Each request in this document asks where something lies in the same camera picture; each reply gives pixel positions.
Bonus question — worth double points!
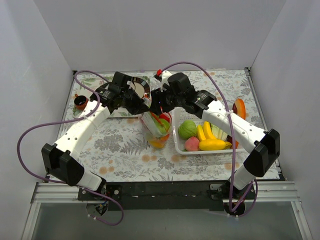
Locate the green starfruit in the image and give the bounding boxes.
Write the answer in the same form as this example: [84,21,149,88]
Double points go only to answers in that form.
[150,113,171,132]

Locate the clear zip bag orange zipper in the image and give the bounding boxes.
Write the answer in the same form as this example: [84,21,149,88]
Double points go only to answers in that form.
[139,111,172,149]

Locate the orange red pepper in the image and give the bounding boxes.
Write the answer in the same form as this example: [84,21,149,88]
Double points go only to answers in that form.
[155,134,170,144]

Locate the yellow green mango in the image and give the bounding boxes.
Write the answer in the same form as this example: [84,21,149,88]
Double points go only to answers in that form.
[148,140,165,149]

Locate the green apple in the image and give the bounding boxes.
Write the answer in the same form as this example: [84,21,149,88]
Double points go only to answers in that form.
[156,125,168,136]

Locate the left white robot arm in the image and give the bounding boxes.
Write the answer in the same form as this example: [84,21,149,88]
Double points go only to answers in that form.
[41,71,151,200]

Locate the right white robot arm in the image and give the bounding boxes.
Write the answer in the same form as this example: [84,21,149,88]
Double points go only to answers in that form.
[150,71,280,199]

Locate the white plastic basket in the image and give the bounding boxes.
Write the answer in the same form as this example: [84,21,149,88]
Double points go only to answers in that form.
[171,107,232,155]

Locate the striped rim ceramic plate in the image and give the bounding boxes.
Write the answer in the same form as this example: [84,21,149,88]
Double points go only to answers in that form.
[133,77,151,99]

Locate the green cabbage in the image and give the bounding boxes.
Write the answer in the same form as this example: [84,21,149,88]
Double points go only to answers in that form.
[178,119,197,140]

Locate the small brown clay cup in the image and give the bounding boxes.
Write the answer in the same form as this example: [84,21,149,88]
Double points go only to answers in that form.
[73,94,89,111]

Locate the pink peach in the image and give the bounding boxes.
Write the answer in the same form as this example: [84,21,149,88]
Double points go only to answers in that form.
[184,136,200,152]

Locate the floral tablecloth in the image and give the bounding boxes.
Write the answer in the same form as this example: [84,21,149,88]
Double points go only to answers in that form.
[48,69,281,182]

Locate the green lettuce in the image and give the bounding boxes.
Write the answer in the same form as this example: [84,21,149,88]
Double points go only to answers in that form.
[211,124,228,141]

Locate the yellow mango in basket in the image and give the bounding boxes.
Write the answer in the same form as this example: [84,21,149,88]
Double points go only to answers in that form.
[198,139,232,151]

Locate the orange papaya slice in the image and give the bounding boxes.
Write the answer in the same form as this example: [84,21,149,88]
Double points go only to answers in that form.
[232,98,246,120]

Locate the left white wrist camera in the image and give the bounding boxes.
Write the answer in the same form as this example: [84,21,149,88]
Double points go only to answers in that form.
[127,80,136,91]

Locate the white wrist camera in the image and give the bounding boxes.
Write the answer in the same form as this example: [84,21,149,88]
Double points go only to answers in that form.
[154,69,173,88]
[127,80,136,91]

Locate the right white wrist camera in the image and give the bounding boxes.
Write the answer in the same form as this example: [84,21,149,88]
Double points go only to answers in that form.
[154,69,173,88]

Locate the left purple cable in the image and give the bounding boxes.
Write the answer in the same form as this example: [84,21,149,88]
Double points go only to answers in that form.
[16,70,113,183]

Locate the purple cable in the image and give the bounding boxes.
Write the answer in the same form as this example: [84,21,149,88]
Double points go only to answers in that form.
[162,61,258,217]
[16,70,113,183]

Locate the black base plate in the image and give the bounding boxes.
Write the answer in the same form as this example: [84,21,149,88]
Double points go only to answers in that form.
[77,179,248,212]

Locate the aluminium frame rail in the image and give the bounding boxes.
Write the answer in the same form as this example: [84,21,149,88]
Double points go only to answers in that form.
[31,181,301,203]

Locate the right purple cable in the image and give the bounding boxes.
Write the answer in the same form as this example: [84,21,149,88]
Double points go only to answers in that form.
[162,61,258,217]

